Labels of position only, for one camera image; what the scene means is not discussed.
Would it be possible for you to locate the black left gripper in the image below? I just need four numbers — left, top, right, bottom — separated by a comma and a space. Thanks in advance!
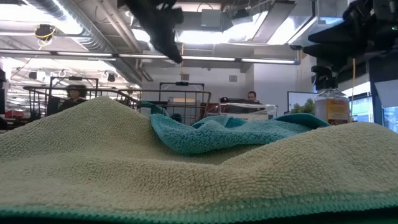
124, 0, 185, 65

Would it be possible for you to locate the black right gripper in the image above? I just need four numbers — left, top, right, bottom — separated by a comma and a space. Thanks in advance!
303, 0, 380, 60

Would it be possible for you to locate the teal microfiber towel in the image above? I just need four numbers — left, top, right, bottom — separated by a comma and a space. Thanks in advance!
149, 112, 330, 156
139, 101, 169, 118

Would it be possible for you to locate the yellow microfiber towel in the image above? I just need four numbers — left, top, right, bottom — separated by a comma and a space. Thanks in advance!
0, 95, 398, 223

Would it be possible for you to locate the long ceiling light tube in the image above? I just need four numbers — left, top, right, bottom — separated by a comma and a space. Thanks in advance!
0, 49, 300, 65

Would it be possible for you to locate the clear spray bottle black head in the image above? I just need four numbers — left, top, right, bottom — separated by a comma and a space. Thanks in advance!
310, 65, 351, 125

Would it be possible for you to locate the clear glass dish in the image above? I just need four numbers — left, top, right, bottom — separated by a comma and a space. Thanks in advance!
206, 102, 279, 121

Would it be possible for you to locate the red box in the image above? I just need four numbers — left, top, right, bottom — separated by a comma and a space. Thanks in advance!
4, 109, 25, 119

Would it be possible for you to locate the black metal frame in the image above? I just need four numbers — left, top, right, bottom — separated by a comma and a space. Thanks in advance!
159, 82, 205, 94

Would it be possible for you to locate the bronze wire basket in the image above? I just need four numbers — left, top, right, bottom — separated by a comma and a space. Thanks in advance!
23, 85, 213, 126

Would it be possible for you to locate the silver ceiling air duct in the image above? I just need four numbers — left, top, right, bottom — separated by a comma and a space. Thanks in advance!
27, 0, 144, 85

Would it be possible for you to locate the black ceiling device yellow cable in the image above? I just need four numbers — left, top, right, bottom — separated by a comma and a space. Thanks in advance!
34, 23, 57, 43

